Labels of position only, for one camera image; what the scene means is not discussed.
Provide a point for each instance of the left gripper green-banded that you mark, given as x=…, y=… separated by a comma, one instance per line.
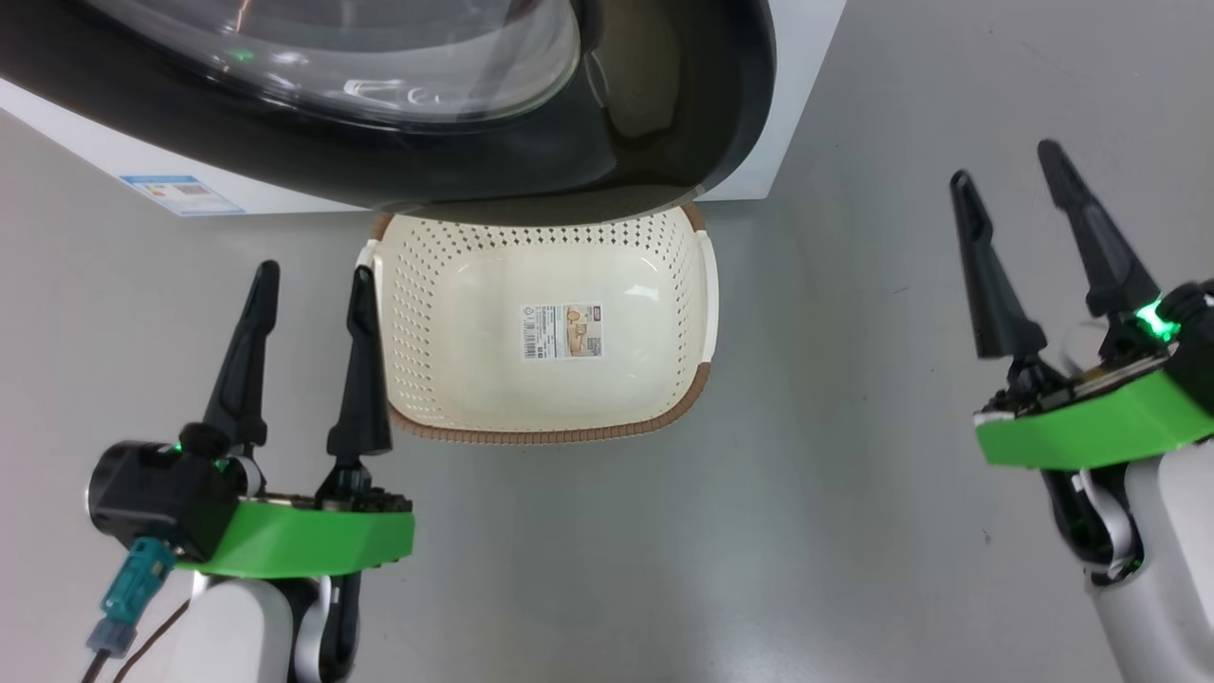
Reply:
x=313, y=536

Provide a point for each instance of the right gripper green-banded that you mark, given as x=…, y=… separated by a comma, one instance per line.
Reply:
x=1091, y=427

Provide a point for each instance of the dark round washing machine door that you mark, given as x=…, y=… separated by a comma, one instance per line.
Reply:
x=285, y=152

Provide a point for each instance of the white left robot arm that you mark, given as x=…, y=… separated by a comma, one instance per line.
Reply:
x=237, y=636

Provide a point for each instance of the cream perforated laundry basket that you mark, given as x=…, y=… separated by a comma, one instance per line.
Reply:
x=474, y=332

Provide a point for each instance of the paper label inside basket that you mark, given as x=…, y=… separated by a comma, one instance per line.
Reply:
x=561, y=332

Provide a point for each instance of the white washing machine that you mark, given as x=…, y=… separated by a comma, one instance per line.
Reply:
x=801, y=76

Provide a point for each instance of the blue energy label sticker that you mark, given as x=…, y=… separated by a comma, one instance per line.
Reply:
x=185, y=194

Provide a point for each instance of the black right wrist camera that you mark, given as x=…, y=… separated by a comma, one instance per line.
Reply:
x=1197, y=323

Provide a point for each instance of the teal left camera connector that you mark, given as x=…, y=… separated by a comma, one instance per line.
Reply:
x=137, y=579

